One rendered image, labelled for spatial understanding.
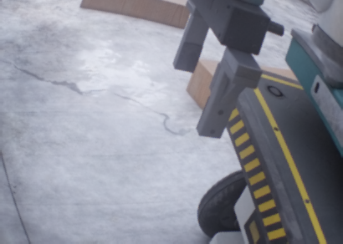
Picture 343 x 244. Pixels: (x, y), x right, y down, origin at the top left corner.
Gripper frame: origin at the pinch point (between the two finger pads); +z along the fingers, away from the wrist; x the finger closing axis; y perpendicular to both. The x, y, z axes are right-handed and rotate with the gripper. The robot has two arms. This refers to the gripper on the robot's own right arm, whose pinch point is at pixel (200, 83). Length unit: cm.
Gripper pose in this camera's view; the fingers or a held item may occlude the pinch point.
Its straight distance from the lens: 58.3
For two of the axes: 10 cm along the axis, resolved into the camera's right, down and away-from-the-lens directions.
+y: 9.4, 1.6, 3.0
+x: -1.6, -5.7, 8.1
